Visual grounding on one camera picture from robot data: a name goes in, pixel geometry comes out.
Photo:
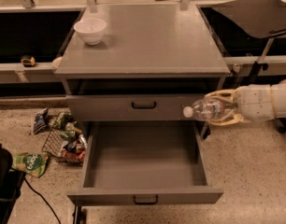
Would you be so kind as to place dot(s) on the green snack bag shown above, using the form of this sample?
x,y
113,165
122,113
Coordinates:
x,y
32,164

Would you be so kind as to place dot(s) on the yellow black tape measure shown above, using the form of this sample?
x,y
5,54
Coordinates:
x,y
28,61

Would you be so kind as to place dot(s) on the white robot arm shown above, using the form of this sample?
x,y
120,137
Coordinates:
x,y
278,99

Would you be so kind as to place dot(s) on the black chair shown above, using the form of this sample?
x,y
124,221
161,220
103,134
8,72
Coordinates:
x,y
10,185

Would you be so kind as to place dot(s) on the clear plastic water bottle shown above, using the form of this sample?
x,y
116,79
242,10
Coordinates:
x,y
210,109

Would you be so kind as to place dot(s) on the white ceramic bowl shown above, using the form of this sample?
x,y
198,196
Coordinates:
x,y
91,30

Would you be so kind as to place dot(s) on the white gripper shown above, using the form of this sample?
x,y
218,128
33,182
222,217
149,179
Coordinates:
x,y
254,104

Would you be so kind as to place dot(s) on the black wire basket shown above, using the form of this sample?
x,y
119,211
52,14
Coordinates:
x,y
54,147

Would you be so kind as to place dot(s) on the open grey middle drawer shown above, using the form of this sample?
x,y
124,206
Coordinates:
x,y
144,163

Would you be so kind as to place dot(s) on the black tray stand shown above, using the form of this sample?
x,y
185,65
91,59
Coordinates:
x,y
262,19

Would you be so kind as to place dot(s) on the dark blue snack bag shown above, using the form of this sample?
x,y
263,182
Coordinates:
x,y
40,121

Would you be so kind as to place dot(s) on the green packet in basket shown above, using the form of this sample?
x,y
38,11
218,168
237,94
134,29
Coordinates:
x,y
62,119

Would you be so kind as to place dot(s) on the grey drawer cabinet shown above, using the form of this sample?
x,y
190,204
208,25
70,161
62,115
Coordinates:
x,y
148,49

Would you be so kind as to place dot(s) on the closed grey top drawer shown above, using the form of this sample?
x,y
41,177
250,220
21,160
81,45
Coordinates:
x,y
129,107

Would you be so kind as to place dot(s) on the red packet in basket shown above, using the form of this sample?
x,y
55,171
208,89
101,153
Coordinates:
x,y
72,154

